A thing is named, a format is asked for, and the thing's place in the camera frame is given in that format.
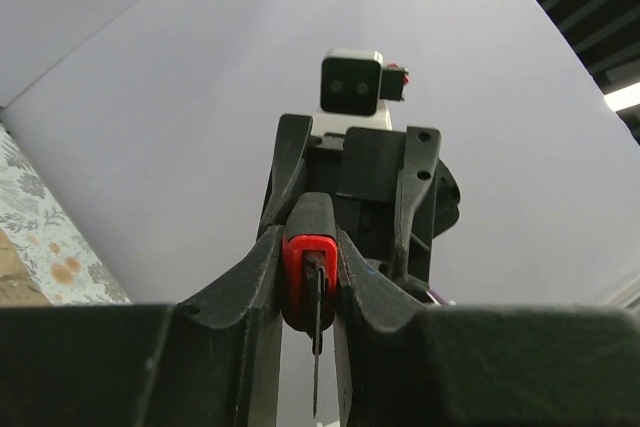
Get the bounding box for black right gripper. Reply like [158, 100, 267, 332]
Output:
[258, 114, 460, 297]

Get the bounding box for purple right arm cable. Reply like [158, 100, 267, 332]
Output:
[422, 290, 457, 308]

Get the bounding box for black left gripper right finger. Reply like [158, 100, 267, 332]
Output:
[334, 231, 438, 426]

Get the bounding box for red black utility knife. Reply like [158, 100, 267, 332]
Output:
[282, 192, 338, 415]

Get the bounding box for floral patterned table mat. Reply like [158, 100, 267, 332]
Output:
[1, 128, 130, 306]

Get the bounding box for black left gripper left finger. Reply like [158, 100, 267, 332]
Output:
[174, 226, 283, 426]

